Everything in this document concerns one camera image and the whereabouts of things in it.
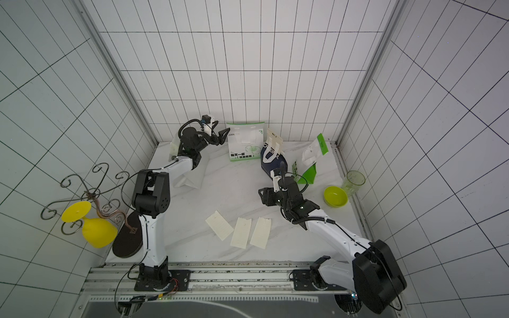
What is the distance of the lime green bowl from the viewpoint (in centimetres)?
91

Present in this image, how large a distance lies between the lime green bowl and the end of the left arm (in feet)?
1.87

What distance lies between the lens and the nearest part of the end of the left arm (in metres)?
0.76
